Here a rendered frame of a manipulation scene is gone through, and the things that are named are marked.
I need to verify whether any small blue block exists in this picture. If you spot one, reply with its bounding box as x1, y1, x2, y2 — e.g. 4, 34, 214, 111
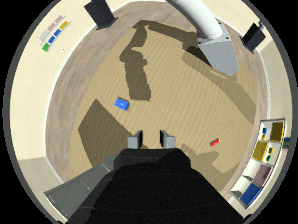
115, 98, 129, 110

